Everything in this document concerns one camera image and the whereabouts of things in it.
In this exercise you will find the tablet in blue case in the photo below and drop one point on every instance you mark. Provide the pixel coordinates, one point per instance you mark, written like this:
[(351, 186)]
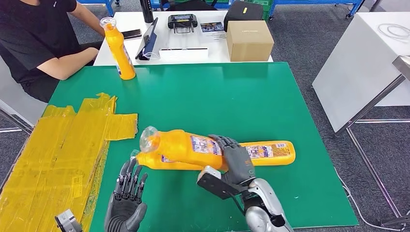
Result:
[(149, 40)]

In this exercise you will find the black smartphone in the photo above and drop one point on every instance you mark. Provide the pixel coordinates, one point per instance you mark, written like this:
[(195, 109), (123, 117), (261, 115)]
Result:
[(134, 34)]

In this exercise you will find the black drink bottle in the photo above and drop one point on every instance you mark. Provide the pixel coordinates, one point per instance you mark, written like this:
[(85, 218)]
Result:
[(146, 11)]

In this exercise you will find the black remote controller with screen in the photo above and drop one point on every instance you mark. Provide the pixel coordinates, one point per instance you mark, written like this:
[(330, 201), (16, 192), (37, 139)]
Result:
[(182, 21)]

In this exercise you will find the brown cardboard box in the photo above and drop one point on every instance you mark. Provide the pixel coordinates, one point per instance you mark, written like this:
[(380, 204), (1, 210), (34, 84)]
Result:
[(250, 41)]

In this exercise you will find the black bag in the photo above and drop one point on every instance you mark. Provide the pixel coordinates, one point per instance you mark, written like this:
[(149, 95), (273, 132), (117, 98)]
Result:
[(241, 13)]

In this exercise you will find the person's right forearm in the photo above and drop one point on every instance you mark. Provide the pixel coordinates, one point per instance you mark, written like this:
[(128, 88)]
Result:
[(64, 65)]

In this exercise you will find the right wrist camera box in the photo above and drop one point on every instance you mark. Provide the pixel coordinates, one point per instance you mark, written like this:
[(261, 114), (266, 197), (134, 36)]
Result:
[(214, 184)]

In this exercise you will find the large white table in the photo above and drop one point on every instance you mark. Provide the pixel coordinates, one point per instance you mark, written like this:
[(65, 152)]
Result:
[(352, 73)]

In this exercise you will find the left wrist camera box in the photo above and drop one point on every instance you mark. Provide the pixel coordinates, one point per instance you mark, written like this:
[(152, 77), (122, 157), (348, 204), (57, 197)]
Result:
[(67, 222)]

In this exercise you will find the printed pamphlet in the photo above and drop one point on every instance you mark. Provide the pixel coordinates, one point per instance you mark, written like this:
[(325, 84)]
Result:
[(212, 27)]

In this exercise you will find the orange detergent bottle clear cap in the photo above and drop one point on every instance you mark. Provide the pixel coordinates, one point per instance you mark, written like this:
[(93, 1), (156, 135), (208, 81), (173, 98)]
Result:
[(150, 161), (176, 147), (272, 153), (118, 52)]

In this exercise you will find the flat white box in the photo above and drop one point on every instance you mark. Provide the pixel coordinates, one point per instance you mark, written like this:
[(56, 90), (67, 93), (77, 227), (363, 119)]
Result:
[(183, 54)]

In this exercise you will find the person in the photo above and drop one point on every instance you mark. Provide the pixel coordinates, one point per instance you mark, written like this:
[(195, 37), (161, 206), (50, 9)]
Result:
[(25, 38)]

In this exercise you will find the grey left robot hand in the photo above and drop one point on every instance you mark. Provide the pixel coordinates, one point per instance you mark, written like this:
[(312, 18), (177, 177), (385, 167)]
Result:
[(125, 211)]

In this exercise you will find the green plastic crate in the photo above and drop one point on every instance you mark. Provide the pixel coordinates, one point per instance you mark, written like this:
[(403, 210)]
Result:
[(267, 13)]

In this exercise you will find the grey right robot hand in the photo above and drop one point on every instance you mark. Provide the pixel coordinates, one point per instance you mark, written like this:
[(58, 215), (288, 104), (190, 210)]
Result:
[(238, 163)]

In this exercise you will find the white panel desk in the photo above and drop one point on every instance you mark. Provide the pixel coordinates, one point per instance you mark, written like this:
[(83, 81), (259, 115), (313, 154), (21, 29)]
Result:
[(9, 93)]

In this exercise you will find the yellow taped cardboard sheet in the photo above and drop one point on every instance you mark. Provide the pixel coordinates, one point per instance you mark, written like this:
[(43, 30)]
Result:
[(57, 160)]

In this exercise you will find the blue rack frame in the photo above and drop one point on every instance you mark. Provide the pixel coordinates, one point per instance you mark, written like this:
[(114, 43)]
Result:
[(320, 1), (107, 2)]

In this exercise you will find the person's left forearm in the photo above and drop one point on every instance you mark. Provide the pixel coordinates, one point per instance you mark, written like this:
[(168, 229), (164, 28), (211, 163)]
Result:
[(89, 16)]

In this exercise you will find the metal table frame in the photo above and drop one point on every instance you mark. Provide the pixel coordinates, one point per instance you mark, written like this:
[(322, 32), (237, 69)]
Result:
[(403, 65)]

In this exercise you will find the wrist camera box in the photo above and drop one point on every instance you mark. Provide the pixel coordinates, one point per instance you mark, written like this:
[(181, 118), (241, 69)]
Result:
[(214, 184), (67, 222)]

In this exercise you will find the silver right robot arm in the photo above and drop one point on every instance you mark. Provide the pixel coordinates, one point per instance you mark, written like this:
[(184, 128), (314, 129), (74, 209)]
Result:
[(266, 205)]

